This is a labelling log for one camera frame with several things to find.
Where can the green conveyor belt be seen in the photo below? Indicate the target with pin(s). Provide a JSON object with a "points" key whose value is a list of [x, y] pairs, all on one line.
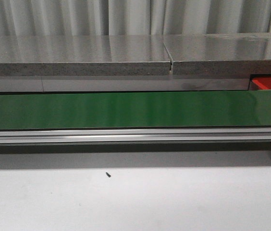
{"points": [[237, 108]]}

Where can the grey stone slab right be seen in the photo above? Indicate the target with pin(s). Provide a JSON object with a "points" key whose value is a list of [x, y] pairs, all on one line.
{"points": [[212, 54]]}

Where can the aluminium conveyor side rail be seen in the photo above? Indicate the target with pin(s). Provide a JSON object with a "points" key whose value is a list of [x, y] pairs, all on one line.
{"points": [[135, 135]]}

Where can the grey stone slab left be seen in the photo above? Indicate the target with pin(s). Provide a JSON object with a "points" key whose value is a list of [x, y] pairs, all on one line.
{"points": [[83, 56]]}

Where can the red plastic bin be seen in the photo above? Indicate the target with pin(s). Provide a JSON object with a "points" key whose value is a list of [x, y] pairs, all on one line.
{"points": [[270, 83]]}

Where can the grey stone slab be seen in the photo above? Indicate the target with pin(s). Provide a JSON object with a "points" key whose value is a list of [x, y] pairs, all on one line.
{"points": [[212, 54], [83, 56]]}

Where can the grey pleated curtain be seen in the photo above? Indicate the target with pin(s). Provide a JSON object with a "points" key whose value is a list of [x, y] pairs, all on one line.
{"points": [[133, 17]]}

